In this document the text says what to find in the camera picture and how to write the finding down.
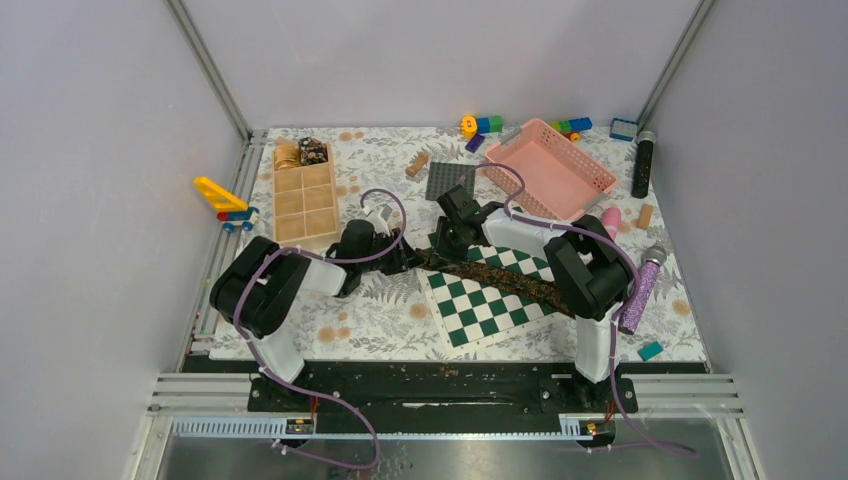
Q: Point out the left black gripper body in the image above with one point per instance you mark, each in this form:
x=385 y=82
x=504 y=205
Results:
x=393 y=262

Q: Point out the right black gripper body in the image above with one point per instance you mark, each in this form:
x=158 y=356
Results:
x=450 y=243

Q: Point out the wooden compartment box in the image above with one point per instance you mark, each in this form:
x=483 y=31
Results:
x=305 y=204

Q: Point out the black key-patterned necktie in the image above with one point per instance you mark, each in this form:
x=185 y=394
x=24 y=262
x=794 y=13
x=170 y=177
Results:
x=537 y=290

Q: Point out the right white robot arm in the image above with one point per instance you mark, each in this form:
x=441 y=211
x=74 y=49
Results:
x=590 y=273

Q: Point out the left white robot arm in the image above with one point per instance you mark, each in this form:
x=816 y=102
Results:
x=259 y=290

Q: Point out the grey studded baseplate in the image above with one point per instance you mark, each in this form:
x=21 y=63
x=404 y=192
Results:
x=444 y=176

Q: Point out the small wooden arch block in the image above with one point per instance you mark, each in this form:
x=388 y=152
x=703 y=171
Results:
x=417 y=164

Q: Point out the purple toy brick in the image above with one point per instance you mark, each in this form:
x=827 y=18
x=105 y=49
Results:
x=475 y=143

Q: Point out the green white chessboard mat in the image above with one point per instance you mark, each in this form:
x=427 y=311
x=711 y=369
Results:
x=470 y=316

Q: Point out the rolled floral black tie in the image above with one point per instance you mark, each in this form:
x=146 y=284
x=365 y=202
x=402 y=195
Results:
x=312 y=151

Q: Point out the yellow round toy block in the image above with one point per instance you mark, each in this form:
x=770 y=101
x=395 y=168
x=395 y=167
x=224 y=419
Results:
x=469 y=126

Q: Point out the rolled golden tie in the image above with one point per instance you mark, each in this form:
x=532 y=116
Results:
x=286 y=157

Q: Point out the green toy brick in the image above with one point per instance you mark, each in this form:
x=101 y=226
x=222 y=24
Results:
x=495 y=123

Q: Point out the pink perforated plastic basket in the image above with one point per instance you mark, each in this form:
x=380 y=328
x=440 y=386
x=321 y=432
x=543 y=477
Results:
x=561 y=181

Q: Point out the yellow toy ladder vehicle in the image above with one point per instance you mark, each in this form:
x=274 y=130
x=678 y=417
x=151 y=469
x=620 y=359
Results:
x=233 y=213

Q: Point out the multicolour toy brick train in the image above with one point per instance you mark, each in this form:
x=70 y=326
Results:
x=572 y=129

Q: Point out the pink toy microphone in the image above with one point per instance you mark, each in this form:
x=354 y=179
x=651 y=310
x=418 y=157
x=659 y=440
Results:
x=611 y=220

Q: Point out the small wooden rectangular block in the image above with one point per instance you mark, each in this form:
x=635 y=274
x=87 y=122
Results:
x=645 y=217

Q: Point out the blue grey toy brick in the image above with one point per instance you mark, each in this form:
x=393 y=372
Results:
x=625 y=130

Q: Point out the purple glitter toy microphone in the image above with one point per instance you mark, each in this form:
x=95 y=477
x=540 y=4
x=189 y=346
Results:
x=652 y=260

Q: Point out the black toy microphone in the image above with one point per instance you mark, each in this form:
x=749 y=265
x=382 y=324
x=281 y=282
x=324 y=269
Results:
x=643 y=164

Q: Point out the teal small block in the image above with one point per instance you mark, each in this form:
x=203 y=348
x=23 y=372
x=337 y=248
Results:
x=650 y=351

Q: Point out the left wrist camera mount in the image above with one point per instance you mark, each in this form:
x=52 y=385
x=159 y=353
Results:
x=379 y=216

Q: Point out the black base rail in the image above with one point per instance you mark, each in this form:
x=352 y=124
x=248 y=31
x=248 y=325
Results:
x=433 y=397

